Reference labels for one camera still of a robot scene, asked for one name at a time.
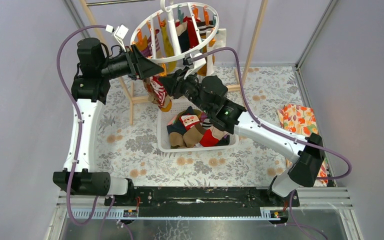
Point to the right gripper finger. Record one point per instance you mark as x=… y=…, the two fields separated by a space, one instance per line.
x=170 y=84
x=180 y=74

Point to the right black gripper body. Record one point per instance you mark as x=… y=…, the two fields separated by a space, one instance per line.
x=187 y=86

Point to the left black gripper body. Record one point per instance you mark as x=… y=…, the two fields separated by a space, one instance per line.
x=134 y=62

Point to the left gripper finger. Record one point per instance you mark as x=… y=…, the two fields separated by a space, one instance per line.
x=141 y=75
x=143 y=63

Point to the orange clothespin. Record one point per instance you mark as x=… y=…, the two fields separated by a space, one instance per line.
x=163 y=73
x=139 y=37

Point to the beige tan sock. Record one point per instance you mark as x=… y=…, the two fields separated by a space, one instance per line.
x=218 y=134

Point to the white round clip hanger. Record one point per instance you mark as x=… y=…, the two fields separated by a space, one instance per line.
x=169 y=11

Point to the red striped santa sock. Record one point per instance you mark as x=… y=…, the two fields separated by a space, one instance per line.
x=160 y=94

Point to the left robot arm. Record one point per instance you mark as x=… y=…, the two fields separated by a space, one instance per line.
x=88 y=93

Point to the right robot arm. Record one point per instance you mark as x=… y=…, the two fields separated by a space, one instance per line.
x=210 y=96

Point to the mustard hanging sock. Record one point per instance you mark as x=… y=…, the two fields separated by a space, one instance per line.
x=208 y=69

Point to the plaid beige sock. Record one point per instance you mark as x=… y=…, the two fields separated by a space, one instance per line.
x=150 y=91

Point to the yellow hanging sock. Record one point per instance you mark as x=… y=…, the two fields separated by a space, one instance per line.
x=168 y=48

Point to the white plastic basket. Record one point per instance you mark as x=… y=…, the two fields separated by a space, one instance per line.
x=163 y=118

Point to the navy sock in basket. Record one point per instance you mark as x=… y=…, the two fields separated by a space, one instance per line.
x=176 y=127

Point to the navy hanging sock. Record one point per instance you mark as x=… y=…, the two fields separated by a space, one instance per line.
x=182 y=35

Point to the brown sock in basket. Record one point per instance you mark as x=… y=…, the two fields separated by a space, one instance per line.
x=187 y=140

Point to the white hanging sock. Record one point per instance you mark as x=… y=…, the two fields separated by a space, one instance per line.
x=221 y=38

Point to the teal clothespin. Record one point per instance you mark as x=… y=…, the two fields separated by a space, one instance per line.
x=180 y=14

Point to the red sock in basket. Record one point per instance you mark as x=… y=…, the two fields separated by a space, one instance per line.
x=208 y=140

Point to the floral folded cloth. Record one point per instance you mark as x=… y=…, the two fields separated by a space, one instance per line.
x=297 y=119

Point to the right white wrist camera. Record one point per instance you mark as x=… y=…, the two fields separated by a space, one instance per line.
x=194 y=62

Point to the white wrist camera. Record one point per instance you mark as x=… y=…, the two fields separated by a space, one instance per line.
x=194 y=62
x=118 y=33

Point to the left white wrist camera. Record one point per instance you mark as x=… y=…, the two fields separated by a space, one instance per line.
x=118 y=33

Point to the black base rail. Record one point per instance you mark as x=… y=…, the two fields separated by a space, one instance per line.
x=212 y=202

